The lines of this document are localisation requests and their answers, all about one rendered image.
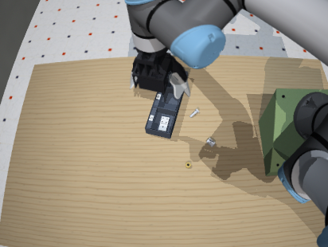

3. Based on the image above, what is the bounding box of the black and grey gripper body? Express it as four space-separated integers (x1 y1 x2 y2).
132 47 174 94

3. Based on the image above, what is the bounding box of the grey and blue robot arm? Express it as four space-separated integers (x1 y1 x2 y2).
124 0 328 247

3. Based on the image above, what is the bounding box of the white domino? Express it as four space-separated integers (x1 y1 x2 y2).
158 116 170 131

